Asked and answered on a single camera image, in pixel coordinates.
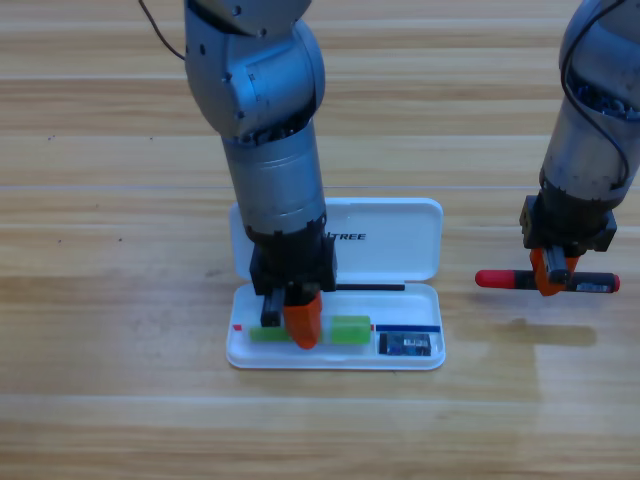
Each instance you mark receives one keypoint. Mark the red and black marker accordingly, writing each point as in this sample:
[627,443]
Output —
[500,278]

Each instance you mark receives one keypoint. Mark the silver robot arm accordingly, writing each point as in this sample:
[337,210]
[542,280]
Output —
[585,150]
[265,125]

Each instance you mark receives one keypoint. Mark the white open pencil case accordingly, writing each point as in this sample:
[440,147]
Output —
[390,250]

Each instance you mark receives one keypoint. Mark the black and blue eraser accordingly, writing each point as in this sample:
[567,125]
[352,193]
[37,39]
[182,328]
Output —
[405,345]

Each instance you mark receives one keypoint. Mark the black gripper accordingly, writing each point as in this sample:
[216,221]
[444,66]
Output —
[295,267]
[567,227]

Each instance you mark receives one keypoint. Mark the green highlighter pen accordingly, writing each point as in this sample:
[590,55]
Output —
[350,330]

